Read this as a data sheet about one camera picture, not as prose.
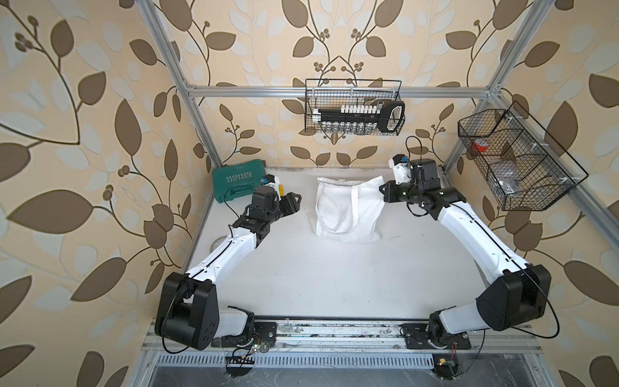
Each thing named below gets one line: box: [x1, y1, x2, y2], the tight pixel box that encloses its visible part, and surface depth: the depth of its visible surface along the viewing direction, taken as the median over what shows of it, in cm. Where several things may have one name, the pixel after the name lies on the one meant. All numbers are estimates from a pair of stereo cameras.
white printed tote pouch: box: [307, 175, 386, 244], surface depth 90 cm
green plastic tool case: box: [212, 159, 266, 204], surface depth 114 cm
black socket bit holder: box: [312, 99, 406, 134], surface depth 86 cm
